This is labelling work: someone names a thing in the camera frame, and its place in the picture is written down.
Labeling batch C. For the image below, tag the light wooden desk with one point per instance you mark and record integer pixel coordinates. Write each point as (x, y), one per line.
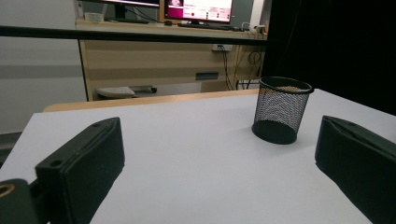
(140, 62)

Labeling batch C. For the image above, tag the black keyboard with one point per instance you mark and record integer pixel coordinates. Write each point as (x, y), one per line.
(205, 26)

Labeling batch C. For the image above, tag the black horizontal frame bar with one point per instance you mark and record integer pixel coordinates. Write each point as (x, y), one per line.
(93, 33)

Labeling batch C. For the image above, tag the black mesh pen holder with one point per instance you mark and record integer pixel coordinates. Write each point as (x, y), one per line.
(275, 130)

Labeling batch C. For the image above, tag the black computer mouse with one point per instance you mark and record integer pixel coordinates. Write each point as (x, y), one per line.
(168, 23)

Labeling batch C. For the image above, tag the white box on desk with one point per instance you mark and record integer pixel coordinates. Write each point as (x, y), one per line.
(93, 16)

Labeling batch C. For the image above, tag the white cabinet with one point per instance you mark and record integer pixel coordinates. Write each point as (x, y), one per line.
(37, 93)

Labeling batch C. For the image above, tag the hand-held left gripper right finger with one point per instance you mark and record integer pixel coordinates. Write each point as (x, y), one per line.
(361, 168)

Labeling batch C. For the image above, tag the monitor with pink screen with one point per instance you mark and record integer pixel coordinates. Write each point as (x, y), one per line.
(199, 9)

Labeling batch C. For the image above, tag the grey chair base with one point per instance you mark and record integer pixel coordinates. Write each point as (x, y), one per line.
(115, 92)

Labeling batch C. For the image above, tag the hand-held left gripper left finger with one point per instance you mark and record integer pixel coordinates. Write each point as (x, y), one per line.
(84, 161)

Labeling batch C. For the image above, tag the grey drawer label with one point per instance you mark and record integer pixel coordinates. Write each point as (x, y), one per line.
(207, 76)

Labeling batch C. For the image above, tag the black curtain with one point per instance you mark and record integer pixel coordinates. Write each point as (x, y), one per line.
(342, 46)

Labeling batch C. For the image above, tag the white power strip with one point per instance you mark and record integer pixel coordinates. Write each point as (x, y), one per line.
(222, 47)

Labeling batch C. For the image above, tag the dark computer monitor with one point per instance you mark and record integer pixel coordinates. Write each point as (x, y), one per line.
(124, 2)

